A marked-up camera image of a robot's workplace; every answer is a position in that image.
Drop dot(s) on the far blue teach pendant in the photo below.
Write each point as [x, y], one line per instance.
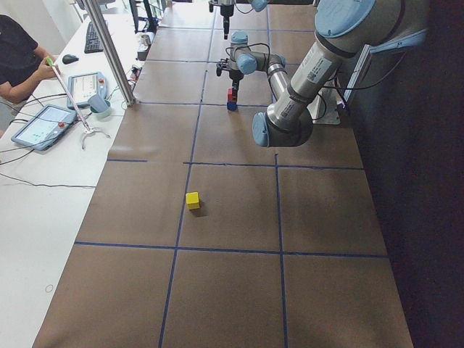
[83, 87]

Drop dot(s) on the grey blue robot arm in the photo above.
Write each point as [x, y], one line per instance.
[342, 28]

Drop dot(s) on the black keyboard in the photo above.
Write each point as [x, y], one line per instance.
[93, 43]

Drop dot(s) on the blue teach pendant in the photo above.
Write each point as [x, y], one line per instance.
[83, 87]
[45, 128]

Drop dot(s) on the long reacher grabber tool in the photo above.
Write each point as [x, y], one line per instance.
[88, 130]

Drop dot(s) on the blue cube block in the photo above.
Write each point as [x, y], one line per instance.
[231, 106]

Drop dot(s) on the light blue cup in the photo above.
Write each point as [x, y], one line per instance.
[100, 107]

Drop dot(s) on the near blue teach pendant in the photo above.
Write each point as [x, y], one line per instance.
[45, 128]

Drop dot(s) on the person in black shirt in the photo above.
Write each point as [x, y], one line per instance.
[23, 62]

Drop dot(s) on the aluminium frame post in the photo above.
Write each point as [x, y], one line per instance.
[97, 18]

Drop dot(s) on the white pillar with base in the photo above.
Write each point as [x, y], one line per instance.
[324, 108]

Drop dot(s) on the black computer mouse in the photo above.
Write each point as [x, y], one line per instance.
[69, 59]

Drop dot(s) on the yellow cube block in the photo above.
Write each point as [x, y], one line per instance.
[192, 200]

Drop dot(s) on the metal can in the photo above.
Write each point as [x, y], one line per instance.
[145, 40]

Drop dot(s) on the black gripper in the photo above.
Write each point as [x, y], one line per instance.
[235, 75]

